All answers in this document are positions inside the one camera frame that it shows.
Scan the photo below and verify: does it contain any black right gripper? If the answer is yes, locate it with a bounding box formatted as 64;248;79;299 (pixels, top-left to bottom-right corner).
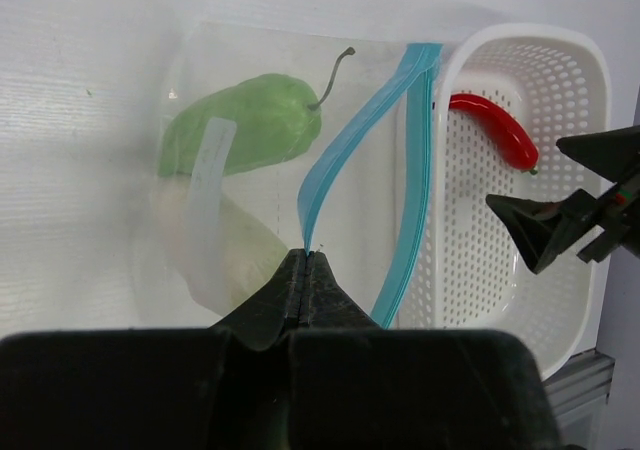
486;125;639;273

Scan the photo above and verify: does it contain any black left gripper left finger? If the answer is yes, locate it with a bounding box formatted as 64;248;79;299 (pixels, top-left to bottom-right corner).
0;249;307;450

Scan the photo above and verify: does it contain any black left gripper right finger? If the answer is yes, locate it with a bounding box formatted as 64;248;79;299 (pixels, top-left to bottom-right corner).
287;250;564;450

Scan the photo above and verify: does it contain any red toy chili pepper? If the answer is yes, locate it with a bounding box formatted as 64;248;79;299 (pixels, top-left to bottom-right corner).
449;93;539;175

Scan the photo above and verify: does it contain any white toy radish green top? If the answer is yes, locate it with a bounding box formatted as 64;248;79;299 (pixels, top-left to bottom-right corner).
152;176;288;316

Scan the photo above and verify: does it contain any clear zip top bag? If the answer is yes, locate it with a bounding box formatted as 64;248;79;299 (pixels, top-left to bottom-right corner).
135;23;444;328

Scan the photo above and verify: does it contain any green toy pepper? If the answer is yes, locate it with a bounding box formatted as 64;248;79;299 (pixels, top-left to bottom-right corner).
157;47;355;177

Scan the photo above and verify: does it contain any white perforated plastic basket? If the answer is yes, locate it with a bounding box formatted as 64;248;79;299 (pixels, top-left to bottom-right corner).
394;22;615;381

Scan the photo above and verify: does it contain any aluminium mounting rail frame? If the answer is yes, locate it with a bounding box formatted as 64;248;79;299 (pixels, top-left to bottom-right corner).
544;349;615;441

